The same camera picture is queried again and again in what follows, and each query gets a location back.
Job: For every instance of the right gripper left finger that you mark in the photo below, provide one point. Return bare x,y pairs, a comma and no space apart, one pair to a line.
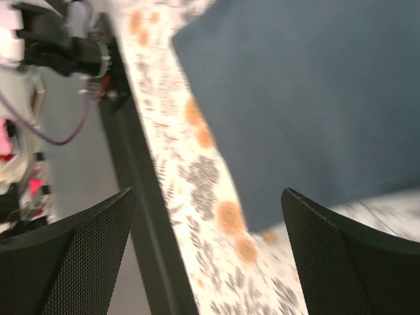
69,266

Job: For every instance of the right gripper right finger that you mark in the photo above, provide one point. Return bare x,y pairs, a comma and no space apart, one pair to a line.
346,267

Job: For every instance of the blue-grey t shirt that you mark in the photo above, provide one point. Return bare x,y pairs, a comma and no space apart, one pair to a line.
318,96

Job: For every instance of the floral table cloth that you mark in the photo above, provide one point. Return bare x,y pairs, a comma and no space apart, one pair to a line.
203,197

